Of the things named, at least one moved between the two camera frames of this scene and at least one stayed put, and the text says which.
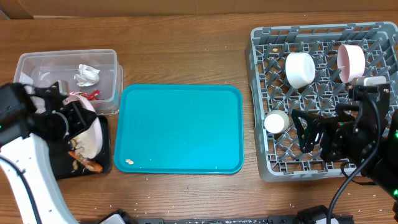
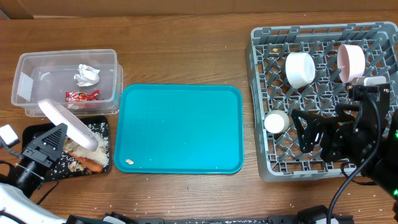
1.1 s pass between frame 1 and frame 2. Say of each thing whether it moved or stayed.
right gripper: stayed
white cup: stayed
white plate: moved
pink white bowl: stayed
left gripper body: moved
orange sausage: stayed
